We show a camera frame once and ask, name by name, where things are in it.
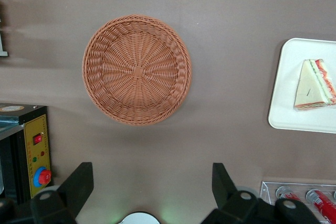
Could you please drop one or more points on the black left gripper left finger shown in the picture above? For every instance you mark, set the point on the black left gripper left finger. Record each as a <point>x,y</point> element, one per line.
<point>76,195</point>

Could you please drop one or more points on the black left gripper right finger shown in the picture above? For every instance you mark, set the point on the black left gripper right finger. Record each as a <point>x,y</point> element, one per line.
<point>231,203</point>

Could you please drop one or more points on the triangular packaged sandwich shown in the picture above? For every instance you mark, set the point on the triangular packaged sandwich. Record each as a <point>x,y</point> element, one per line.
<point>308,87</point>

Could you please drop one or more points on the cream rectangular plastic tray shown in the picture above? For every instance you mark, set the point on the cream rectangular plastic tray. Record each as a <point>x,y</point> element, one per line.
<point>286,82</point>

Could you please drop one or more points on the brown round wicker basket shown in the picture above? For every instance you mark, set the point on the brown round wicker basket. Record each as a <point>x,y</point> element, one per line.
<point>136,72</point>

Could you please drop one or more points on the metal snack tray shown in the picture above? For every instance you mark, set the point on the metal snack tray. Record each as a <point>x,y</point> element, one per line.
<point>2,45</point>

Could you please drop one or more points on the clear acrylic bottle rack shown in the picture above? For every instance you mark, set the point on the clear acrylic bottle rack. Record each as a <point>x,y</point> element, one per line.
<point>267,190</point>

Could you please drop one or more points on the red cola bottle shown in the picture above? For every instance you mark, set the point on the red cola bottle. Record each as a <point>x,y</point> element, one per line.
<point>323,203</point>
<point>288,195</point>

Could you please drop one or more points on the black machine with yellow panel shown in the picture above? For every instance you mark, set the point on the black machine with yellow panel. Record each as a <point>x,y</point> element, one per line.
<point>36,140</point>

